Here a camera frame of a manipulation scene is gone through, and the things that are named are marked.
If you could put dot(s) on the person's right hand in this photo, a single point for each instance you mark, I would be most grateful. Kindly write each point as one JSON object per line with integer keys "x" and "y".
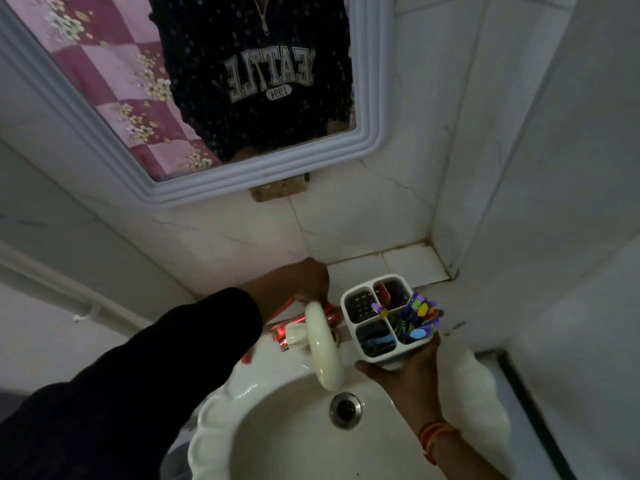
{"x": 405, "y": 384}

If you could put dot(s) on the person's left hand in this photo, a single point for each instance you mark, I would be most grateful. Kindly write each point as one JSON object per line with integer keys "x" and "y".
{"x": 300, "y": 279}

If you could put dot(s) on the person's right thumb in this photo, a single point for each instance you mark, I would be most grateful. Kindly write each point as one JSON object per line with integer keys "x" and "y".
{"x": 433, "y": 345}

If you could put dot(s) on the white compartment organizer caddy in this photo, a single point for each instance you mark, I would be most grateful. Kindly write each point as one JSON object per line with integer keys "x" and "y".
{"x": 357, "y": 307}

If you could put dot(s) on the person's right forearm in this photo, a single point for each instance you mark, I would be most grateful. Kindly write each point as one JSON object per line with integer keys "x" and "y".
{"x": 460, "y": 457}

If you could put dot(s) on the person's left forearm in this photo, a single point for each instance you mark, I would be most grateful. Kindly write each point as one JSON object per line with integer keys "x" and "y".
{"x": 150, "y": 384}

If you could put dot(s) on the bunch of colourful toothbrushes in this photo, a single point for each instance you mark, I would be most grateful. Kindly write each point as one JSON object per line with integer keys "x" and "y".
{"x": 419, "y": 314}

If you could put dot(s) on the blue item in caddy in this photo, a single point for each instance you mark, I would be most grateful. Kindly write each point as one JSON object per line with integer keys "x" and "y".
{"x": 376, "y": 342}

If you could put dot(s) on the red item in caddy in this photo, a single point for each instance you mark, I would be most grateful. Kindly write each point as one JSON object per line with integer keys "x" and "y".
{"x": 384, "y": 292}

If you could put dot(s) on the red orange wrist thread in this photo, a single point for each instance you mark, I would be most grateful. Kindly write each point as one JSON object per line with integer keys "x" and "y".
{"x": 434, "y": 434}

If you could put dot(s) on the metal sink drain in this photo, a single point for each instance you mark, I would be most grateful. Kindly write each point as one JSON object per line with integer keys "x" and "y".
{"x": 346, "y": 409}

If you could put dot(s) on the white faucet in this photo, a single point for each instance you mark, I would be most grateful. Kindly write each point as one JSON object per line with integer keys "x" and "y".
{"x": 320, "y": 344}

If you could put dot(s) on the red silver toothpaste tube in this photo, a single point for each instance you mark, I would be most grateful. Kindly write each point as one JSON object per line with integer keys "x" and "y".
{"x": 282, "y": 334}

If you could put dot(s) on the white ceramic sink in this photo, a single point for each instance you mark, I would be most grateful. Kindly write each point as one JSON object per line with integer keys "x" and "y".
{"x": 280, "y": 434}

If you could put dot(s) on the black door frame strip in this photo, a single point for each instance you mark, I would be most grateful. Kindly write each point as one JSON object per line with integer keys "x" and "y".
{"x": 532, "y": 419}

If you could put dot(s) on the white framed wall mirror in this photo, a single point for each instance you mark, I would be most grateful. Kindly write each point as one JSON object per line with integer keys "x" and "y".
{"x": 350, "y": 144}

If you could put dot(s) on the brown mirror bracket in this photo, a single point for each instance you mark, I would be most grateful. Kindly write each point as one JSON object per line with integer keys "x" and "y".
{"x": 277, "y": 188}

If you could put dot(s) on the white wall pipe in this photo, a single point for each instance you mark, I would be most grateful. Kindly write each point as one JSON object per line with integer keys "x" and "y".
{"x": 65, "y": 294}

